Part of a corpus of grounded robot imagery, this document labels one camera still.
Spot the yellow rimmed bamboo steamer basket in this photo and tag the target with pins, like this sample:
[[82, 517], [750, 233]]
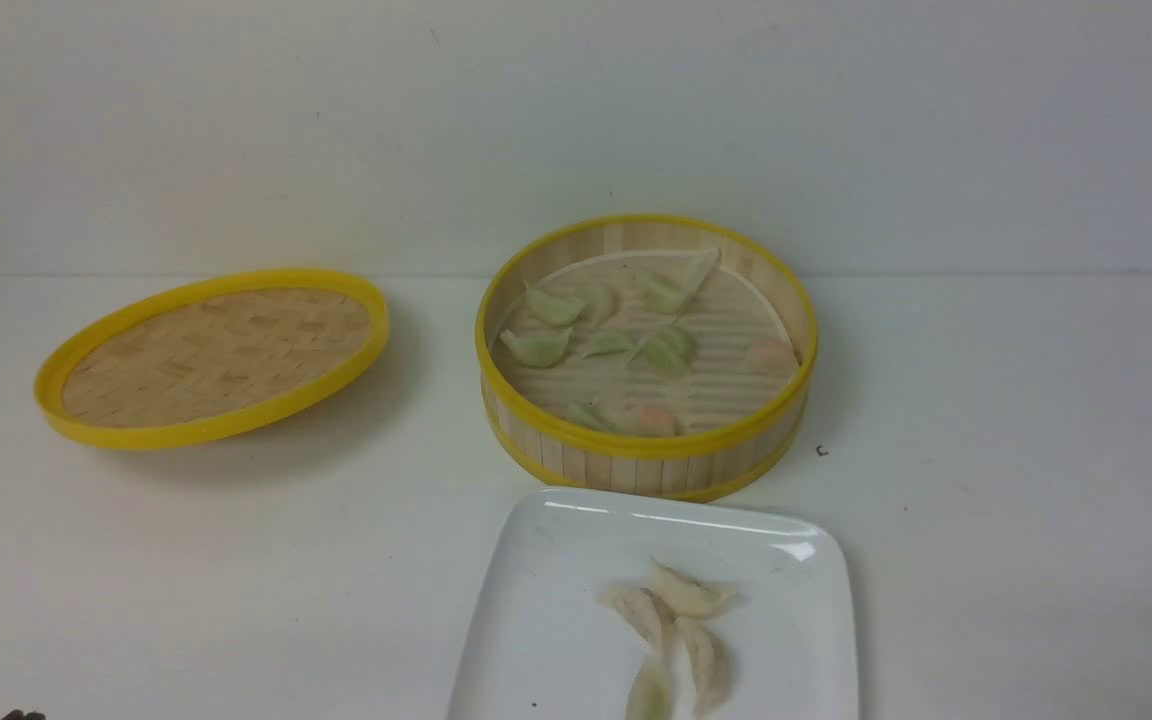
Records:
[[696, 467]]

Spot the white dumpling top plate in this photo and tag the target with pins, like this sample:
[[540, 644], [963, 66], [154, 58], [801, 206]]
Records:
[[687, 596]]

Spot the white dumpling plate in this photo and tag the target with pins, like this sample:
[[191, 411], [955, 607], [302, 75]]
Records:
[[645, 613], [710, 665], [687, 596]]

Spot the white dumpling left plate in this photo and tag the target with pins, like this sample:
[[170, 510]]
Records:
[[645, 613]]

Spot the white square plate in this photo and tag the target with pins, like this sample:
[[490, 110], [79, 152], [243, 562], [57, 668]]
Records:
[[542, 644]]

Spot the green dumpling bottom plate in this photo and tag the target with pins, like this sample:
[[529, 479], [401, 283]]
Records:
[[651, 694]]

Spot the white dumpling lower plate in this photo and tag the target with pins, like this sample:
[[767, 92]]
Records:
[[710, 665]]

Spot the green dumpling front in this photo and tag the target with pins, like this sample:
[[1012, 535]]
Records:
[[590, 417]]

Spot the pale dumpling upper centre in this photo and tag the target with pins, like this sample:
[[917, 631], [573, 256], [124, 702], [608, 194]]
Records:
[[601, 302]]

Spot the pink dumpling front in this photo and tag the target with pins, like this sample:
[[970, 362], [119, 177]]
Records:
[[647, 420]]

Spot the yellow rimmed bamboo steamer lid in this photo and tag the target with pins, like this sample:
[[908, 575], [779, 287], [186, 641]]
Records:
[[213, 359]]

